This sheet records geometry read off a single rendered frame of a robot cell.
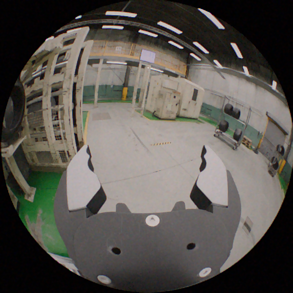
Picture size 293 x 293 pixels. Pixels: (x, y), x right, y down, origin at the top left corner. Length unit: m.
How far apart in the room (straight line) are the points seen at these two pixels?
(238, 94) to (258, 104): 2.40
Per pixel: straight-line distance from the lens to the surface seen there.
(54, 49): 1.27
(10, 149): 1.15
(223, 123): 4.68
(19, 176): 1.67
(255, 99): 10.58
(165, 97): 4.32
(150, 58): 4.34
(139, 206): 1.25
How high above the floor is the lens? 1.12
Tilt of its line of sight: 30 degrees down
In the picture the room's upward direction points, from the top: 11 degrees clockwise
